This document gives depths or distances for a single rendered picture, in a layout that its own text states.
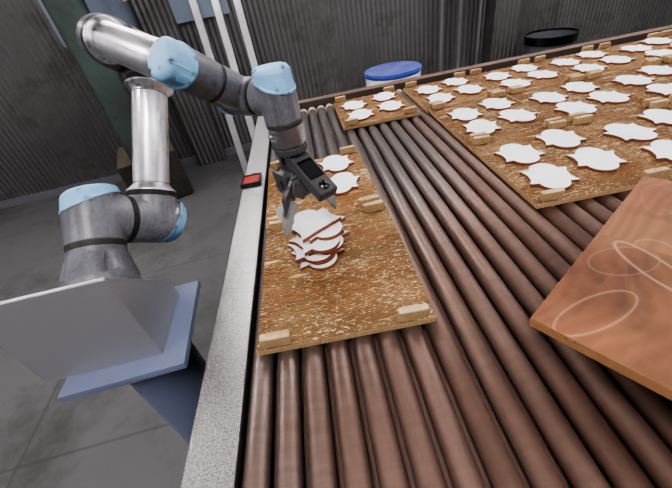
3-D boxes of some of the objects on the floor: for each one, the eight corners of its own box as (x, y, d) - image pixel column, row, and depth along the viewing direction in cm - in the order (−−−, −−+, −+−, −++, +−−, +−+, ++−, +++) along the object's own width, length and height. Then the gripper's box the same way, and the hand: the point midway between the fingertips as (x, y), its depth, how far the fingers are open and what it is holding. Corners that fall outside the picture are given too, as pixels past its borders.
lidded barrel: (410, 122, 398) (408, 57, 357) (431, 138, 353) (432, 66, 312) (364, 133, 393) (356, 69, 352) (379, 151, 349) (373, 80, 308)
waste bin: (544, 85, 424) (555, 26, 386) (575, 95, 384) (591, 29, 346) (506, 94, 420) (514, 35, 382) (533, 105, 380) (545, 40, 342)
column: (194, 543, 119) (15, 432, 67) (205, 431, 150) (87, 296, 98) (300, 509, 122) (206, 378, 70) (290, 406, 152) (219, 262, 100)
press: (201, 166, 393) (54, -171, 238) (192, 201, 327) (-20, -234, 172) (143, 180, 388) (-46, -155, 233) (121, 218, 322) (-161, -214, 167)
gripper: (312, 124, 80) (327, 196, 92) (238, 156, 72) (265, 231, 83) (335, 130, 74) (348, 207, 86) (257, 166, 66) (283, 246, 78)
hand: (314, 223), depth 83 cm, fingers open, 14 cm apart
